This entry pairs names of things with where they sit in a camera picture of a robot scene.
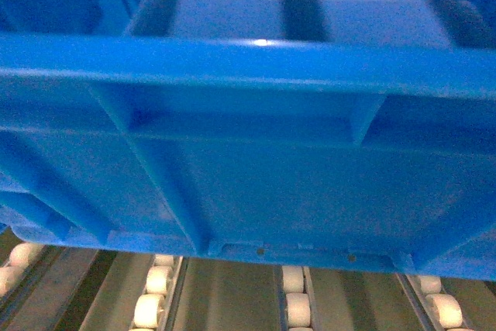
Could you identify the stainless steel roller shelf rack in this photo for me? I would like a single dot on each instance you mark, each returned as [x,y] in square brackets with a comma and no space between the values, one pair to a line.
[60,288]

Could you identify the large blue plastic crate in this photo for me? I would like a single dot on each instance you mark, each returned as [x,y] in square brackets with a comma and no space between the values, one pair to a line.
[350,134]

